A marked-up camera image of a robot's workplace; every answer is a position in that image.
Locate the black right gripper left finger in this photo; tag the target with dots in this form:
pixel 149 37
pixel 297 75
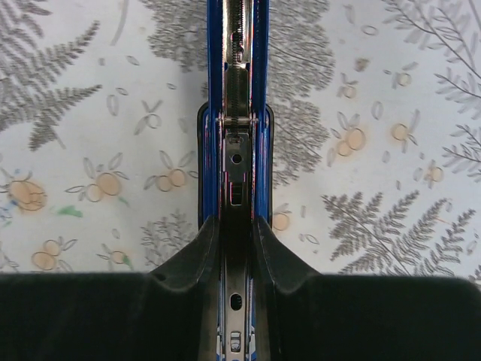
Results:
pixel 169 313

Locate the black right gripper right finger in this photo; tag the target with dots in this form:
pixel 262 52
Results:
pixel 302 314

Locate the blue black stapler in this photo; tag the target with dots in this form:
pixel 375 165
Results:
pixel 235 155

